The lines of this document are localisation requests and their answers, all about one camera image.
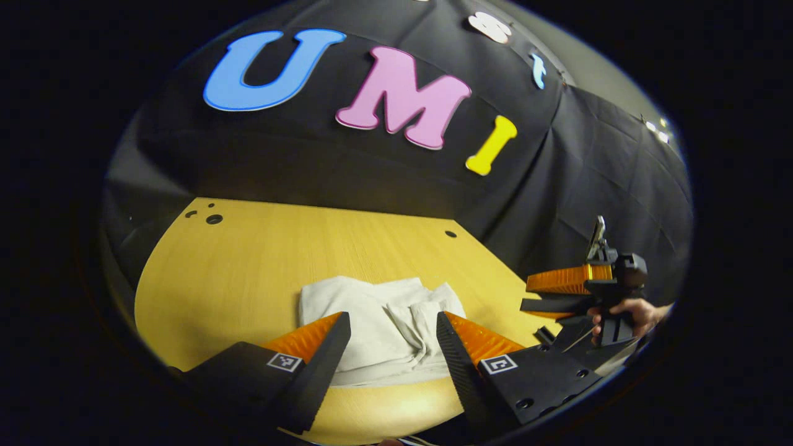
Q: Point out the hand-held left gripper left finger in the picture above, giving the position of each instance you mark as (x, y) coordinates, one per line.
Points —
(319, 371)

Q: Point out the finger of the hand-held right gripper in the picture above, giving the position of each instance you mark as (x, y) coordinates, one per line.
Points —
(567, 280)
(554, 305)

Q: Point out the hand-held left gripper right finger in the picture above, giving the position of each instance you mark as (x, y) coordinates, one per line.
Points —
(464, 371)

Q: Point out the white jeans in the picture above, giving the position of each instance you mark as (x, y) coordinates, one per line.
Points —
(372, 310)

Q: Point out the black table edge clamp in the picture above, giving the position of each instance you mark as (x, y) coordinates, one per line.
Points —
(545, 336)

